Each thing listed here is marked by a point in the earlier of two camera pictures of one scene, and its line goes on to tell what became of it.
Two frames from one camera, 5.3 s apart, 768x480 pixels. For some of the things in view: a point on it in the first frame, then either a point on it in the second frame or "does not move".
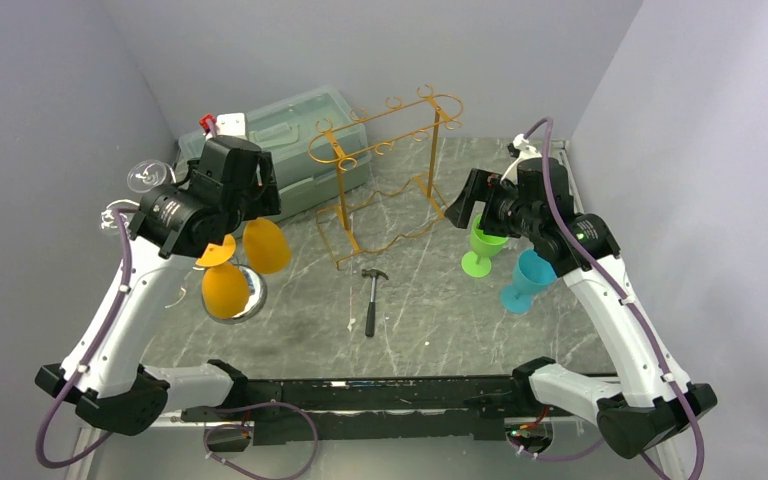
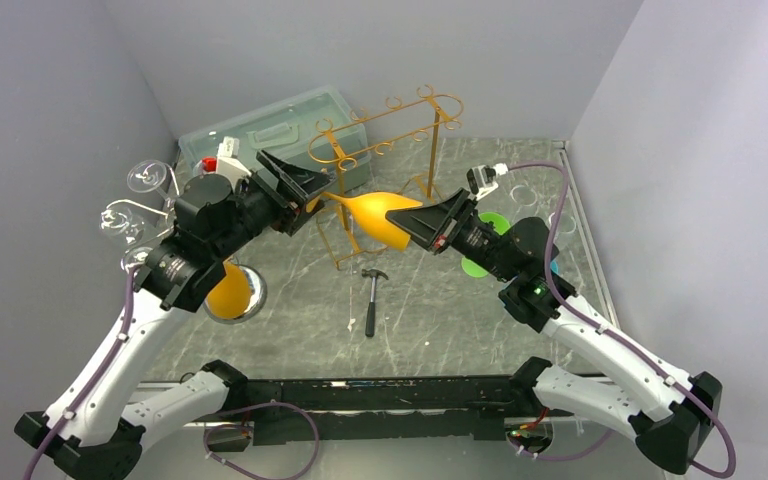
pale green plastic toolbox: x=316 y=143 does not move
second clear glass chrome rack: x=107 y=220 does not move
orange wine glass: x=266 y=249 -> x=369 y=211
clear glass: x=149 y=175 does not move
